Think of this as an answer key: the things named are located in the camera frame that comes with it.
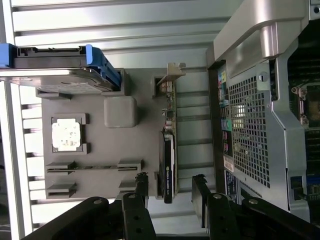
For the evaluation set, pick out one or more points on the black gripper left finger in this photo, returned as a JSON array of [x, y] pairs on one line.
[[135, 217]]

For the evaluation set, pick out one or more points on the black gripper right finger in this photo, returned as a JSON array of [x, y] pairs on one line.
[[220, 217]]

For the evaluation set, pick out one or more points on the green RAM stick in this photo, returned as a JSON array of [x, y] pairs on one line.
[[100, 167]]

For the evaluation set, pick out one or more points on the grey plastic parts rack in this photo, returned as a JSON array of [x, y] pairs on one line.
[[120, 147]]

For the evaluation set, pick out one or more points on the open black PC case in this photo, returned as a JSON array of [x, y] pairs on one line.
[[250, 140]]

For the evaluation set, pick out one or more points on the silver CPU chip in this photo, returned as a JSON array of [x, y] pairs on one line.
[[66, 135]]

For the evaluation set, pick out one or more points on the green motherboard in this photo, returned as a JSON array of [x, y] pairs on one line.
[[312, 150]]

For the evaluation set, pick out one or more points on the hard disk in blue caddy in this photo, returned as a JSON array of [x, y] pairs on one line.
[[50, 75]]

